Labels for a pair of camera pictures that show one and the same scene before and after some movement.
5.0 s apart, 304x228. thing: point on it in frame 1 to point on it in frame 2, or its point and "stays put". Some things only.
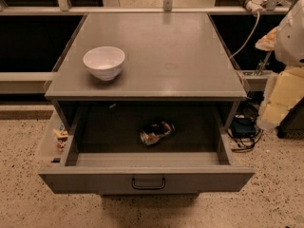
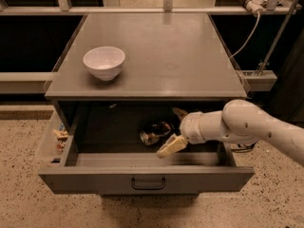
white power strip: (254, 3) stays put
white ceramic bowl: (104, 62) stays put
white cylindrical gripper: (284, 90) to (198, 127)
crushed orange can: (156, 133) stays put
